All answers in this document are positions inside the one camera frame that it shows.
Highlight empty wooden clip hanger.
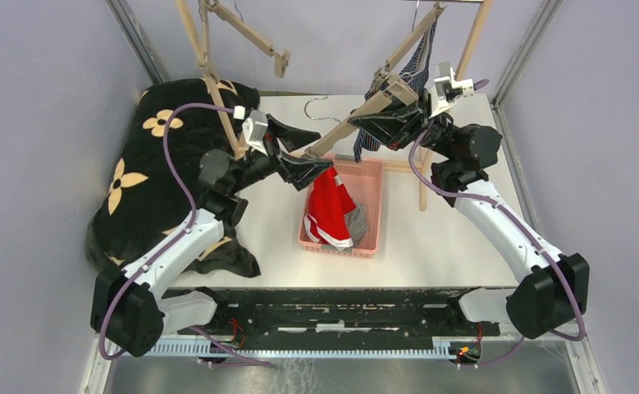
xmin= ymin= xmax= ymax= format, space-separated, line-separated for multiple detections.
xmin=197 ymin=0 xmax=219 ymax=80

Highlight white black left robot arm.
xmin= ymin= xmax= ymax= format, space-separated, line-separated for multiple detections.
xmin=90 ymin=110 xmax=333 ymax=360

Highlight pink perforated plastic basket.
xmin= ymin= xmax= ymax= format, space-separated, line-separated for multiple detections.
xmin=299 ymin=154 xmax=384 ymax=259

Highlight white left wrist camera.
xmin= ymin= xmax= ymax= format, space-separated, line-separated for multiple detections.
xmin=233 ymin=106 xmax=268 ymax=155

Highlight red printed underwear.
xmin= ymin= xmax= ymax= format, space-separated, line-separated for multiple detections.
xmin=304 ymin=167 xmax=358 ymax=250

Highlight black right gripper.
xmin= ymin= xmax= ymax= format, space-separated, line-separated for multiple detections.
xmin=350 ymin=85 xmax=458 ymax=161

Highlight black beige flower blanket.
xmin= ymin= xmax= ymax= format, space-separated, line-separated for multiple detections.
xmin=84 ymin=78 xmax=234 ymax=273

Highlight grey striped underwear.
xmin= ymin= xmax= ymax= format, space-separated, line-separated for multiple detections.
xmin=345 ymin=204 xmax=368 ymax=247

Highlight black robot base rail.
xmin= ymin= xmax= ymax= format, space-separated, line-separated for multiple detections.
xmin=167 ymin=286 xmax=502 ymax=364

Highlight wooden clip hanger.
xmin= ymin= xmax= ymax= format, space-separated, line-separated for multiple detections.
xmin=204 ymin=1 xmax=291 ymax=78
xmin=197 ymin=0 xmax=219 ymax=80

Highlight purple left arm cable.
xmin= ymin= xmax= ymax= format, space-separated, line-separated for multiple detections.
xmin=98 ymin=103 xmax=239 ymax=362

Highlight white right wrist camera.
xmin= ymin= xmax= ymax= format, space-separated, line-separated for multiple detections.
xmin=428 ymin=62 xmax=475 ymax=119

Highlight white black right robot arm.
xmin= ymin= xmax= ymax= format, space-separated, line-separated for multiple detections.
xmin=346 ymin=94 xmax=590 ymax=341

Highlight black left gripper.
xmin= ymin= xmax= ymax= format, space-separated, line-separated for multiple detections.
xmin=229 ymin=114 xmax=333 ymax=195

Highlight wooden clothes rack frame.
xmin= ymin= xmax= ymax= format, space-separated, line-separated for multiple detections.
xmin=173 ymin=0 xmax=495 ymax=212

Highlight dark striped boxer shorts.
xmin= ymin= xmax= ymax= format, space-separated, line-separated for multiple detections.
xmin=351 ymin=19 xmax=439 ymax=164

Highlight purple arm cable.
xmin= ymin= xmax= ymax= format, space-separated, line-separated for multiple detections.
xmin=408 ymin=78 xmax=587 ymax=342
xmin=98 ymin=103 xmax=239 ymax=362

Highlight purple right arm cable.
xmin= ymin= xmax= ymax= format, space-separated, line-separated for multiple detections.
xmin=408 ymin=78 xmax=587 ymax=342

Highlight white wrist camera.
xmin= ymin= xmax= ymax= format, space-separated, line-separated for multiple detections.
xmin=233 ymin=106 xmax=268 ymax=155
xmin=428 ymin=62 xmax=475 ymax=119

